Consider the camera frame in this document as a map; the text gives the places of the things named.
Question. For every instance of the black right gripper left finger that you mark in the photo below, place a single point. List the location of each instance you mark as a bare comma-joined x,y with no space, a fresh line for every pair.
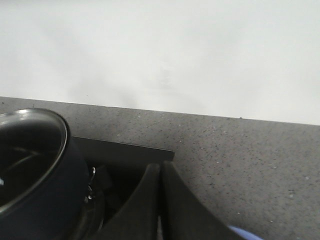
138,218

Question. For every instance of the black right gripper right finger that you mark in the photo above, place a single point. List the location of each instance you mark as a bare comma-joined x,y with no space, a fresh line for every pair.
183,216

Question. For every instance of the blue ceramic bowl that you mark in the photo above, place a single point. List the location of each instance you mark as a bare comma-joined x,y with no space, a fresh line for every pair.
244,233

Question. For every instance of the blue cooking pot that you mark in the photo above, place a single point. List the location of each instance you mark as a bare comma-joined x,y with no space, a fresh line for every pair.
43,176

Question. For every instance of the right black pot support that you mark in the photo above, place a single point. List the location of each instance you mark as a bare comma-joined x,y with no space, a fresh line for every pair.
93,211

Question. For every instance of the black glass gas stove top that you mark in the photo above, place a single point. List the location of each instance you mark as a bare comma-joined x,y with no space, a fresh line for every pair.
116,169

